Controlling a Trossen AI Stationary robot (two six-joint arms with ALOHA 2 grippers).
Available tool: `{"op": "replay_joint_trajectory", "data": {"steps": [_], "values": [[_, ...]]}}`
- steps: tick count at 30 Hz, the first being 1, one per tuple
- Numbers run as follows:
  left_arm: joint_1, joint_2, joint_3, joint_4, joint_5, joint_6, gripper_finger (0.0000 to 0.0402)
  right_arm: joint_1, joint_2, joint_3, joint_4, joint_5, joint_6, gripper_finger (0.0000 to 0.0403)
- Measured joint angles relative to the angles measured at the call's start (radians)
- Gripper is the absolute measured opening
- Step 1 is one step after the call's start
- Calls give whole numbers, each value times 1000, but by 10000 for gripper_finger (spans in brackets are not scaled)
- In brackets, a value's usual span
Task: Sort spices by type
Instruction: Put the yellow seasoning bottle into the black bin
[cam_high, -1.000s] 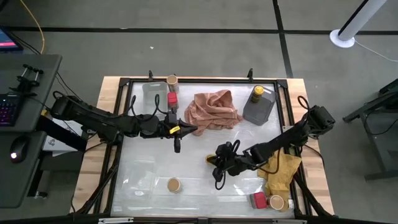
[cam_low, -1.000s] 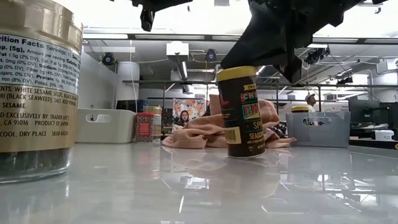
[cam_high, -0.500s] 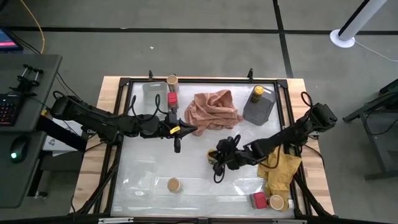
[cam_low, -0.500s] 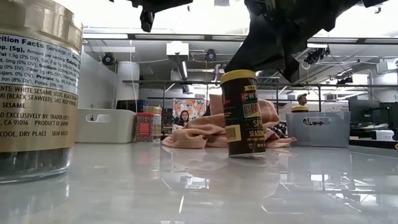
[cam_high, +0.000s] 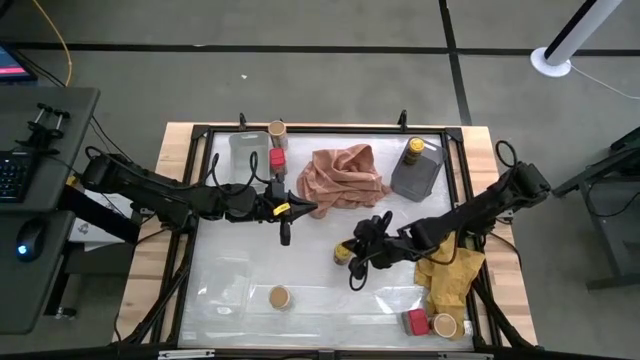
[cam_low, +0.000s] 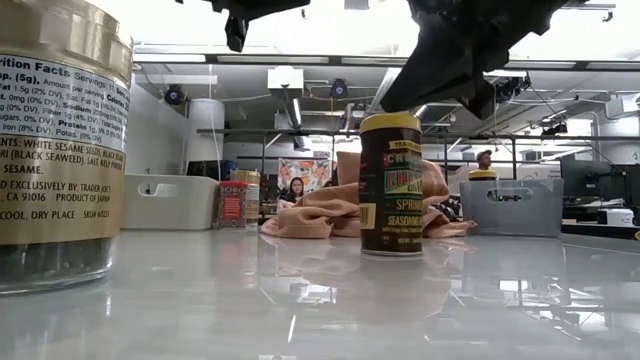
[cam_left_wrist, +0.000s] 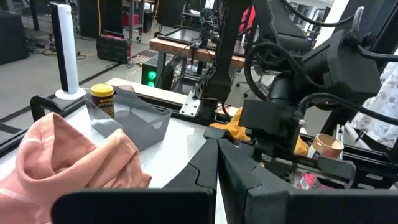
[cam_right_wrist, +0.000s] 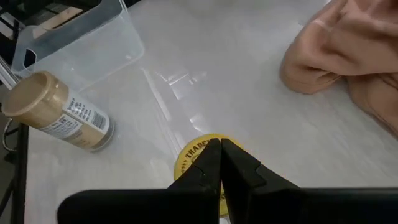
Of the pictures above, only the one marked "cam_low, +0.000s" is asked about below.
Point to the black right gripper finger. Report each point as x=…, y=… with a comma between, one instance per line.
x=480, y=100
x=430, y=75

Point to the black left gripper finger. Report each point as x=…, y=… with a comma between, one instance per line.
x=236, y=35

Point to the brown yellow-lid chili seasoning shaker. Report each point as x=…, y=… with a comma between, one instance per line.
x=482, y=175
x=391, y=190

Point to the gold-lid sesame seasoning jar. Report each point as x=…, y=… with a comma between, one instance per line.
x=60, y=150
x=253, y=200

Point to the red spice tin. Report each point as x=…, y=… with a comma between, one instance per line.
x=232, y=205

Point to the person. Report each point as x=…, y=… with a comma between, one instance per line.
x=296, y=189
x=484, y=160

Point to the white ceiling box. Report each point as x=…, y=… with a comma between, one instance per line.
x=285, y=77

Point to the black ceiling spotlight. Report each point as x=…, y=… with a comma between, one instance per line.
x=554, y=129

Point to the black round ceiling fixture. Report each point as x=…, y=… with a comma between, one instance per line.
x=339, y=89
x=174, y=95

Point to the white cylindrical column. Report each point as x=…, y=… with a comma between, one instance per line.
x=205, y=130

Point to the grey plastic bin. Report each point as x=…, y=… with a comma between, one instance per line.
x=510, y=215

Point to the blue container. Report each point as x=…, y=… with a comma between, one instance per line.
x=229, y=166

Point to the black computer monitor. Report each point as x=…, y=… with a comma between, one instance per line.
x=585, y=180

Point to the floral poster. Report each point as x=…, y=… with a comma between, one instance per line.
x=312, y=170

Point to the white desktop device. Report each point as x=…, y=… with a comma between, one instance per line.
x=616, y=217

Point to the white plastic bin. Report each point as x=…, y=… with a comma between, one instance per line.
x=170, y=205

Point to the pink cloth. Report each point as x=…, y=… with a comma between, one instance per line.
x=310, y=215

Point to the black ceiling camera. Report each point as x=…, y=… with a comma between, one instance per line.
x=512, y=89

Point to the overhead frame bar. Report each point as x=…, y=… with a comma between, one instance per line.
x=275, y=59

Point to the black horizontal rail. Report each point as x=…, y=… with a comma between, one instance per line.
x=235, y=131

